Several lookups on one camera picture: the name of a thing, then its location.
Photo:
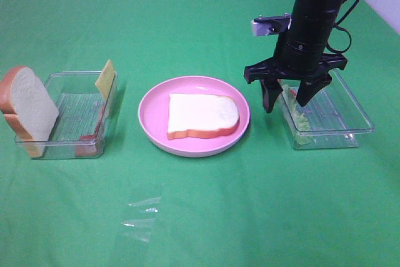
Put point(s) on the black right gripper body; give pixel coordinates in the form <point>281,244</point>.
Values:
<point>302,62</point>

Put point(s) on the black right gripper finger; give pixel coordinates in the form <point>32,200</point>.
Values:
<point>309,88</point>
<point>271,89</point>

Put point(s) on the green toy lettuce leaf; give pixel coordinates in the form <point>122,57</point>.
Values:
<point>297,121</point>

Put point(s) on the toy bread slice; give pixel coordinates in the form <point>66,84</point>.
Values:
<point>202,116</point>
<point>26,105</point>

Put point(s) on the tray toy bacon strip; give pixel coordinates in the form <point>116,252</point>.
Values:
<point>93,143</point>

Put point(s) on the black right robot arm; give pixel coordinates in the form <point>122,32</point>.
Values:
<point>312,22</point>

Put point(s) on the right clear plastic tray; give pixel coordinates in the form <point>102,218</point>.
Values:
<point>335,116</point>

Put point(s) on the clear plastic tray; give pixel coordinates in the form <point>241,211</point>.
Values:
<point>335,116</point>
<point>79,103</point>

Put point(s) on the green tablecloth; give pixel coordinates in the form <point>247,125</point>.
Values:
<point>261,203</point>

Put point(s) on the pink round plate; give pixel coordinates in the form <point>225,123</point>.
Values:
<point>153,113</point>

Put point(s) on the yellow toy cheese slice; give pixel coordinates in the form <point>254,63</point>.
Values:
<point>105,79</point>

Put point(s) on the clear plastic film piece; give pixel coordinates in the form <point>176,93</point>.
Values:
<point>140,218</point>

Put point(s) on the left clear plastic tray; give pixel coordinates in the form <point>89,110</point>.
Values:
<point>79,103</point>

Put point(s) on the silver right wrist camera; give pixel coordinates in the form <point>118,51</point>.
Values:
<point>264,26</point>

